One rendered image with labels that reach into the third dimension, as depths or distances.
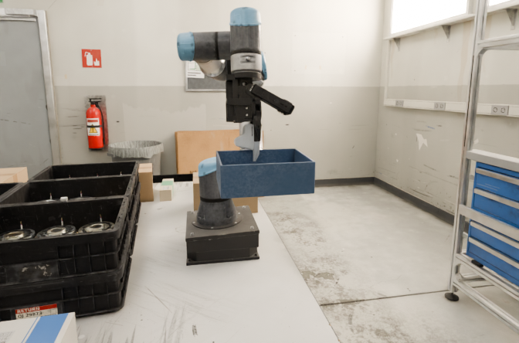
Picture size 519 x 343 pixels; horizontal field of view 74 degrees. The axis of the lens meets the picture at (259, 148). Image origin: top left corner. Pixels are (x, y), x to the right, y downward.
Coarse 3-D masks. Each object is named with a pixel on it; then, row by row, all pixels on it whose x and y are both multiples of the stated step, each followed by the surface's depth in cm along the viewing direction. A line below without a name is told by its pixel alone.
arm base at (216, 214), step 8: (200, 200) 125; (208, 200) 121; (216, 200) 121; (224, 200) 122; (200, 208) 124; (208, 208) 121; (216, 208) 121; (224, 208) 122; (232, 208) 125; (200, 216) 124; (208, 216) 121; (216, 216) 121; (224, 216) 122; (232, 216) 124; (208, 224) 121; (216, 224) 121; (224, 224) 122
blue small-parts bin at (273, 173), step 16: (224, 160) 83; (240, 160) 84; (256, 160) 85; (272, 160) 86; (288, 160) 86; (304, 160) 78; (224, 176) 69; (240, 176) 70; (256, 176) 70; (272, 176) 71; (288, 176) 72; (304, 176) 72; (224, 192) 70; (240, 192) 70; (256, 192) 71; (272, 192) 72; (288, 192) 72; (304, 192) 73
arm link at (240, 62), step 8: (232, 56) 82; (240, 56) 80; (248, 56) 80; (256, 56) 81; (232, 64) 82; (240, 64) 80; (248, 64) 80; (256, 64) 81; (232, 72) 83; (256, 72) 82
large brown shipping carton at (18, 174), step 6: (0, 168) 167; (6, 168) 167; (12, 168) 167; (18, 168) 167; (24, 168) 168; (0, 174) 156; (6, 174) 156; (12, 174) 156; (18, 174) 160; (24, 174) 167; (0, 180) 146; (6, 180) 148; (12, 180) 154; (18, 180) 160; (24, 180) 167
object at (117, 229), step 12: (24, 204) 106; (36, 204) 106; (48, 204) 107; (60, 204) 108; (120, 216) 96; (120, 228) 91; (12, 240) 81; (24, 240) 81; (36, 240) 81; (48, 240) 82; (60, 240) 83; (72, 240) 84; (84, 240) 84; (96, 240) 85; (108, 240) 86; (0, 252) 80
